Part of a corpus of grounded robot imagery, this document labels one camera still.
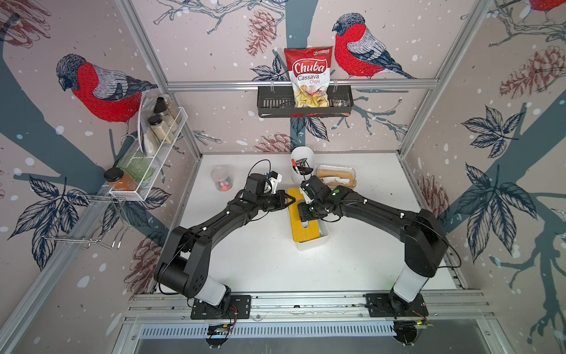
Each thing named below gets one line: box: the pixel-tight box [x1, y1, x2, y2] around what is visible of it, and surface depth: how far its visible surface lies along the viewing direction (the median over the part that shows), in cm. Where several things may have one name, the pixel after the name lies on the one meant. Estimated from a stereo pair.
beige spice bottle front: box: [147, 114, 174, 144], surface depth 78 cm
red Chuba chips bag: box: [283, 46, 334, 108], surface depth 83 cm
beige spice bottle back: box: [153, 96, 183, 132], surface depth 85 cm
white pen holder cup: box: [290, 146, 316, 186], surface depth 103 cm
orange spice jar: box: [103, 166, 139, 192], surface depth 62 cm
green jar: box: [118, 151, 154, 182], surface depth 70 cm
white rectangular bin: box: [288, 209, 331, 251], surface depth 84 cm
